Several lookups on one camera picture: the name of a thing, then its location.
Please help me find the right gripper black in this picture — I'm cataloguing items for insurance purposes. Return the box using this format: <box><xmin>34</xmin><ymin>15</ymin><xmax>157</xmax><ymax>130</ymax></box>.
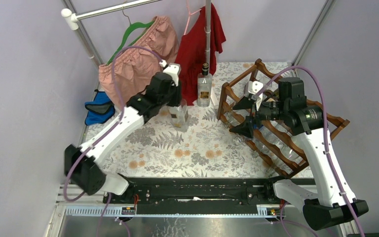
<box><xmin>229</xmin><ymin>95</ymin><xmax>288</xmax><ymax>138</ymax></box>

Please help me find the small clear glass bottle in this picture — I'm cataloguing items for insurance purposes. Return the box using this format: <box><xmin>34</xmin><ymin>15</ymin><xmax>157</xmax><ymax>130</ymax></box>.
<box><xmin>220</xmin><ymin>106</ymin><xmax>245</xmax><ymax>127</ymax></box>

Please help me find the clear square liquor bottle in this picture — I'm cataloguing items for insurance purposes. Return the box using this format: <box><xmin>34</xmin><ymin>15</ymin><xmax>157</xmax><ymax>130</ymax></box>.
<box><xmin>169</xmin><ymin>99</ymin><xmax>189</xmax><ymax>132</ymax></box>

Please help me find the small clear bottle bluish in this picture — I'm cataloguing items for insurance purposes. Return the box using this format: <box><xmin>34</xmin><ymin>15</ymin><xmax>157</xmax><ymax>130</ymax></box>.
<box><xmin>234</xmin><ymin>127</ymin><xmax>308</xmax><ymax>178</ymax></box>

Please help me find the clear glass wine bottle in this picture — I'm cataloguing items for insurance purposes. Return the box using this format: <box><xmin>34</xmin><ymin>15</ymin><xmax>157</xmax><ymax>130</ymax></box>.
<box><xmin>275</xmin><ymin>123</ymin><xmax>303</xmax><ymax>160</ymax></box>

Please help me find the dark green wine bottle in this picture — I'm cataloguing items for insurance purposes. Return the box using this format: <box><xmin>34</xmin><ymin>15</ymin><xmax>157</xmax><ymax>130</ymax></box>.
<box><xmin>263</xmin><ymin>89</ymin><xmax>279</xmax><ymax>102</ymax></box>

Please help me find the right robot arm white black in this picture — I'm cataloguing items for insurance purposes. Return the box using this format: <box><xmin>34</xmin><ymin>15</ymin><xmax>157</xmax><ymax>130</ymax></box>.
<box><xmin>231</xmin><ymin>78</ymin><xmax>369</xmax><ymax>231</ymax></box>

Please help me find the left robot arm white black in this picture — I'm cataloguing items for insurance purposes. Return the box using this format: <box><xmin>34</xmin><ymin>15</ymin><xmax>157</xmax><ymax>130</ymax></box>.
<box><xmin>64</xmin><ymin>68</ymin><xmax>182</xmax><ymax>203</ymax></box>

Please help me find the wooden wine rack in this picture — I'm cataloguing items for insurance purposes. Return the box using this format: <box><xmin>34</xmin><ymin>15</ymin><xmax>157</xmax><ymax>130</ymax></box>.
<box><xmin>216</xmin><ymin>59</ymin><xmax>350</xmax><ymax>179</ymax></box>

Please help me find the clear bottle black gold cap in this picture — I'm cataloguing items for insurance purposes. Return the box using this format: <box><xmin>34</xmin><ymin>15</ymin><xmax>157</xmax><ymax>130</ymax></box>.
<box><xmin>197</xmin><ymin>63</ymin><xmax>212</xmax><ymax>107</ymax></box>

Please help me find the white fabric strip by rack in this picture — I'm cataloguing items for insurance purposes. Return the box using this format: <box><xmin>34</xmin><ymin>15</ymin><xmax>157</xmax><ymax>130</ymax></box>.
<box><xmin>210</xmin><ymin>87</ymin><xmax>219</xmax><ymax>109</ymax></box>

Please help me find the red garment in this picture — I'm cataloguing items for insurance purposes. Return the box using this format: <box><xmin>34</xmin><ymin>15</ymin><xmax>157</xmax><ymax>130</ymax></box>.
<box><xmin>175</xmin><ymin>4</ymin><xmax>226</xmax><ymax>106</ymax></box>

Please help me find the pink skirt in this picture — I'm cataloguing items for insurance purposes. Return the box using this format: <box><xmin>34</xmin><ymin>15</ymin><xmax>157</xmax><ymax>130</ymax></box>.
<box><xmin>99</xmin><ymin>16</ymin><xmax>179</xmax><ymax>109</ymax></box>

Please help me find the floral table mat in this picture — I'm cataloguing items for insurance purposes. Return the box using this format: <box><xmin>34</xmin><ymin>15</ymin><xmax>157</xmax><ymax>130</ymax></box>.
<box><xmin>75</xmin><ymin>61</ymin><xmax>314</xmax><ymax>179</ymax></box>

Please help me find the blue black bag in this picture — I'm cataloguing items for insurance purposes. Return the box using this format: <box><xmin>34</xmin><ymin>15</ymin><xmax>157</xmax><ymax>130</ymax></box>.
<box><xmin>84</xmin><ymin>89</ymin><xmax>115</xmax><ymax>126</ymax></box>

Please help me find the vertical metal pole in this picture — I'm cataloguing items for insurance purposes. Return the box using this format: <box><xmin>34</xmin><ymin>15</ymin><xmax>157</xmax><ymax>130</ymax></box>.
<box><xmin>205</xmin><ymin>0</ymin><xmax>211</xmax><ymax>66</ymax></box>

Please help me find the green clothes hanger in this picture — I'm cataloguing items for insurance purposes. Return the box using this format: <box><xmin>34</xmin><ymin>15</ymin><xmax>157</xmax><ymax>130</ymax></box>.
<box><xmin>106</xmin><ymin>8</ymin><xmax>154</xmax><ymax>65</ymax></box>

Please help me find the pink clothes hanger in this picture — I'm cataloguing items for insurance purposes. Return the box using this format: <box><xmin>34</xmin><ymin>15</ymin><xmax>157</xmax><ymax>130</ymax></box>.
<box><xmin>184</xmin><ymin>0</ymin><xmax>201</xmax><ymax>35</ymax></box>

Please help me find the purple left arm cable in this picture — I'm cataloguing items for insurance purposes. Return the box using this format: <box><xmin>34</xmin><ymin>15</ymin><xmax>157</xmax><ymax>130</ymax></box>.
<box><xmin>62</xmin><ymin>45</ymin><xmax>164</xmax><ymax>237</ymax></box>

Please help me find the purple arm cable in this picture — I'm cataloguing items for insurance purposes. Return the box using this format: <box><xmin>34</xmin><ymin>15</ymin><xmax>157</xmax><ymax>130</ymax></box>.
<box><xmin>62</xmin><ymin>45</ymin><xmax>164</xmax><ymax>237</ymax></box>
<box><xmin>255</xmin><ymin>65</ymin><xmax>366</xmax><ymax>237</ymax></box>

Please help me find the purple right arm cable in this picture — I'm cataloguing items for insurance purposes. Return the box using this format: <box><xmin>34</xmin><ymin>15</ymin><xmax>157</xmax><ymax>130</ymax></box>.
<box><xmin>255</xmin><ymin>65</ymin><xmax>366</xmax><ymax>237</ymax></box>

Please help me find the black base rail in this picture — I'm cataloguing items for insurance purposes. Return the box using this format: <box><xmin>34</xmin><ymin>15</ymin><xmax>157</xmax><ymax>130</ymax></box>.
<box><xmin>97</xmin><ymin>177</ymin><xmax>282</xmax><ymax>215</ymax></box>

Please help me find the metal clothes rail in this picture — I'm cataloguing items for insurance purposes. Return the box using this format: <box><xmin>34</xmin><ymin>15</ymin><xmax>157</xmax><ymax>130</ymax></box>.
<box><xmin>60</xmin><ymin>0</ymin><xmax>164</xmax><ymax>66</ymax></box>

